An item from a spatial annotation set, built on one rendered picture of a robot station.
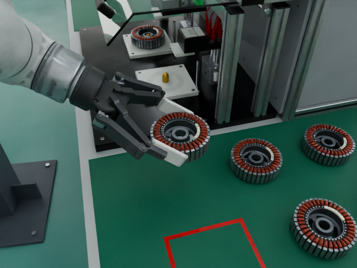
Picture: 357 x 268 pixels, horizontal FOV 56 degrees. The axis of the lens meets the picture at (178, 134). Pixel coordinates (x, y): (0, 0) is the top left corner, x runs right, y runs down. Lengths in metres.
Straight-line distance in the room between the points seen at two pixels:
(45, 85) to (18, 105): 1.81
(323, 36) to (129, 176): 0.53
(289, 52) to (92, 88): 0.47
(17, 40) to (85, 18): 1.03
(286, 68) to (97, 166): 0.50
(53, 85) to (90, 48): 0.63
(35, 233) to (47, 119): 0.81
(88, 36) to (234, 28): 0.68
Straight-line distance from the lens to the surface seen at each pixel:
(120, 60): 1.10
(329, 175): 0.82
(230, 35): 0.71
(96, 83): 0.57
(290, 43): 0.83
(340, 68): 0.93
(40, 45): 0.57
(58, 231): 1.63
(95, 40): 1.24
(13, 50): 0.44
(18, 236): 1.66
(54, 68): 0.57
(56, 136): 2.05
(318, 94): 0.94
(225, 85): 0.78
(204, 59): 0.99
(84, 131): 0.88
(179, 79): 0.97
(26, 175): 1.87
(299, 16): 0.79
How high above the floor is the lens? 1.32
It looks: 43 degrees down
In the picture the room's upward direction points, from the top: straight up
